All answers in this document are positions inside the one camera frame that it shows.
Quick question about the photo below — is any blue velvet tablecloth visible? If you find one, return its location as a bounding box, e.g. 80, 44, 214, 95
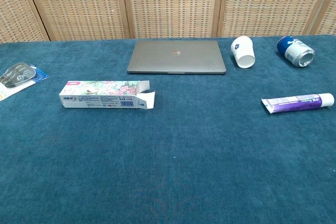
0, 34, 336, 224

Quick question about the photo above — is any floral toothpaste box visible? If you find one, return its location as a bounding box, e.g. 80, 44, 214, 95
58, 80, 156, 110

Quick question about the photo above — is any blue and white can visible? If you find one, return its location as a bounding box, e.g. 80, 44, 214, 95
277, 35, 316, 68

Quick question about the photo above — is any grey closed laptop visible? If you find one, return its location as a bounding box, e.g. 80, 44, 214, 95
127, 40, 227, 76

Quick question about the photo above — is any packaged correction tape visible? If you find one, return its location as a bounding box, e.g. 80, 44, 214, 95
0, 62, 50, 102

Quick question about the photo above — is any white paper cup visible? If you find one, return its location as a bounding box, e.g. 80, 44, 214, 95
230, 35, 256, 69

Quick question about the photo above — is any woven folding screen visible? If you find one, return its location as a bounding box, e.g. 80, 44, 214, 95
0, 0, 336, 42

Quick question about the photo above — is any purple toothpaste tube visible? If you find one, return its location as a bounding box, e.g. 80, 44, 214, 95
261, 93, 335, 114

